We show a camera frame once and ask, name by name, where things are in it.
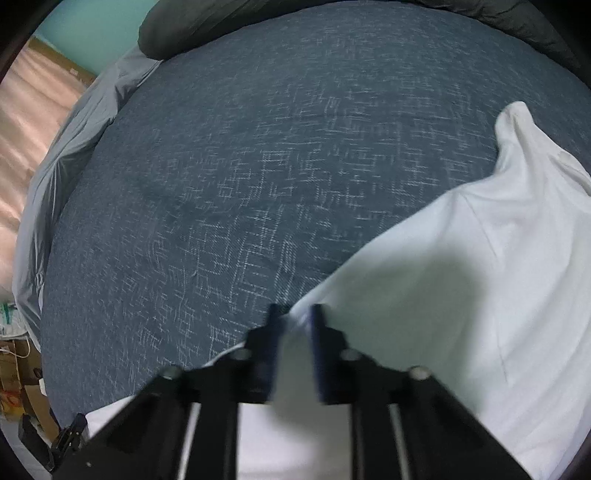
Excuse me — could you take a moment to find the dark grey rolled duvet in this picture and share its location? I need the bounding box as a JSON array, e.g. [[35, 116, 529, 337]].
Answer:
[[137, 0, 583, 70]]

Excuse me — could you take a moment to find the white shirt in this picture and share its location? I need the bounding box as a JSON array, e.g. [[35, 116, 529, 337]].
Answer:
[[85, 102, 591, 480]]

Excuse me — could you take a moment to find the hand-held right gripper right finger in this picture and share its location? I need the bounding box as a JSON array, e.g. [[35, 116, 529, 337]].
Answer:
[[308, 304, 532, 480]]

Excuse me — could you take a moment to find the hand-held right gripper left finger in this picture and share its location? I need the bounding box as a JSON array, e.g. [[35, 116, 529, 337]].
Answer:
[[55, 304, 288, 480]]

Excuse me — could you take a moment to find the pile of plastic bags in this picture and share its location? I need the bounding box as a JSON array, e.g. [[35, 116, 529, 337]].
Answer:
[[0, 299, 29, 341]]

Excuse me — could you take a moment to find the light grey sheet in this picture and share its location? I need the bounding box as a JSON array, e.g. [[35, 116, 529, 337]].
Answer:
[[11, 46, 163, 354]]

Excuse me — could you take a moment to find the wooden baseboard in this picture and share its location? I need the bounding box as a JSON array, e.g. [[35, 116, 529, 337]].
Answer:
[[28, 36, 99, 88]]

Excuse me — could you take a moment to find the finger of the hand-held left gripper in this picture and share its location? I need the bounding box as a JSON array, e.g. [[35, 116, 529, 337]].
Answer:
[[50, 412, 89, 459]]

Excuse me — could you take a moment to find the cardboard box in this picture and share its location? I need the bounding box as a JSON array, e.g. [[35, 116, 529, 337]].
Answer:
[[21, 382, 62, 431]]

